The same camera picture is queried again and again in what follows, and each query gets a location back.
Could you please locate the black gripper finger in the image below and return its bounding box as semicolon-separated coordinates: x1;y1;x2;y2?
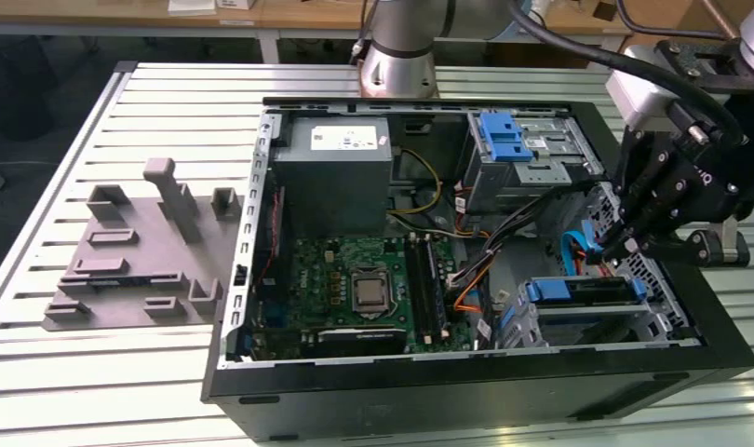
601;128;681;261
639;221;751;269

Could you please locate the red wire black connector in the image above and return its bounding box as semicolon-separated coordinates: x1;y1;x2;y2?
571;249;619;279

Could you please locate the blue data wire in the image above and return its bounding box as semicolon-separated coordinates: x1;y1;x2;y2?
560;221;605;281

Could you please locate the hard disk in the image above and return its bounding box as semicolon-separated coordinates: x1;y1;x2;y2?
497;277;648;337

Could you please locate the metal disk bay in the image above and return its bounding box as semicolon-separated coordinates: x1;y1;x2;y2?
497;274;688;348

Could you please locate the metal optical drive cage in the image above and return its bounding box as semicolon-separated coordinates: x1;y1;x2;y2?
461;110;605;216

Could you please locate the blue drive latch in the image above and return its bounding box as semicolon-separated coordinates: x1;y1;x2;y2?
479;111;528;163

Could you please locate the black RAM slot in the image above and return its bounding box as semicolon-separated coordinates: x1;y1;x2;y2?
404;234;433;345

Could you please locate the silver CPU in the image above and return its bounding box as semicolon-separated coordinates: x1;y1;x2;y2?
352;278;392;306

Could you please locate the grey power supply unit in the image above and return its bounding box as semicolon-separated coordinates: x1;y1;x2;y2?
269;115;394;239

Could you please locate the CPU socket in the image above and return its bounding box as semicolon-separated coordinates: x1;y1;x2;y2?
348;265;401;321

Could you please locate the green motherboard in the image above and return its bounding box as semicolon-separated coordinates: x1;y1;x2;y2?
250;235;476;360

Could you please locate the black PC case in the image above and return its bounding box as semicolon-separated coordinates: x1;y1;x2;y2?
200;95;754;442

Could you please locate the black graphics card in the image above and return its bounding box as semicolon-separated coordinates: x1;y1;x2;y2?
300;325;409;359

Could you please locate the blue expansion slot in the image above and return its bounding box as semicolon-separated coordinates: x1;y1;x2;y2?
260;302;289;328

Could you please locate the grey parts rack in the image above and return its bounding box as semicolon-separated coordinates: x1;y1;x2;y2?
40;157;248;334

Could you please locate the white paper box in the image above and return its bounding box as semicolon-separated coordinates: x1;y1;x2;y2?
168;0;217;15

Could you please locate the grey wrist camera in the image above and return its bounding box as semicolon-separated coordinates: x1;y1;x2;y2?
603;73;685;130

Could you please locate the black wire bundle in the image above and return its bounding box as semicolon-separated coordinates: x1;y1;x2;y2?
447;179;607;288

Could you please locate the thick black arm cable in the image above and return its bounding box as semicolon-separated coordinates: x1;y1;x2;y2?
505;0;751;146

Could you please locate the thin black camera cable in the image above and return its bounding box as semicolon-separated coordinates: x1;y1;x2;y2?
616;0;741;41

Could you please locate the yellow wire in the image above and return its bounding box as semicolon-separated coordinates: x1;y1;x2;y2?
385;147;444;216

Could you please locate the grey wire bundle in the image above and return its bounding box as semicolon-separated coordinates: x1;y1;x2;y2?
405;226;499;239

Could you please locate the orange wire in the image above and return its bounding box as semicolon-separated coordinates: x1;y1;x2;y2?
453;267;487;314

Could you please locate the thin black hanging cable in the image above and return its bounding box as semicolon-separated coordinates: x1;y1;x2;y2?
349;0;372;61

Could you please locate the thin red wire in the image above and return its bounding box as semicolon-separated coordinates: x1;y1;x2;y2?
260;185;289;286

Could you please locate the wooden desk white frame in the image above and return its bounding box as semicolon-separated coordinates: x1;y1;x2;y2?
0;0;637;66

